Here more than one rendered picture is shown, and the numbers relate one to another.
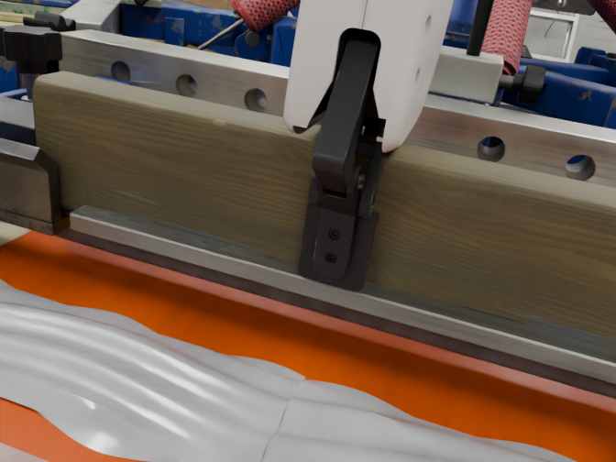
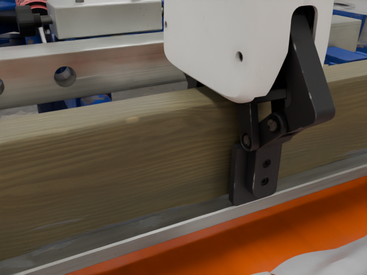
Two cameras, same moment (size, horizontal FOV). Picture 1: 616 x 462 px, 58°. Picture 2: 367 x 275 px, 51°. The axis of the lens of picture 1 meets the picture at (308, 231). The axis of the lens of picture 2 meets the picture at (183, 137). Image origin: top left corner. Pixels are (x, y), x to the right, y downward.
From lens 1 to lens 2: 18 cm
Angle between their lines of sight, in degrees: 35
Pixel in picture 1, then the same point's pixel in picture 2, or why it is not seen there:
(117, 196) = (35, 234)
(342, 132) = (323, 88)
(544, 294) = (354, 136)
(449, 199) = not seen: hidden behind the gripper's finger
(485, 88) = (155, 20)
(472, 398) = (335, 216)
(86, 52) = not seen: outside the picture
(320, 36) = (277, 19)
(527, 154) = not seen: hidden behind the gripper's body
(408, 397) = (317, 239)
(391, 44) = (323, 11)
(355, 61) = (300, 31)
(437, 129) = (149, 59)
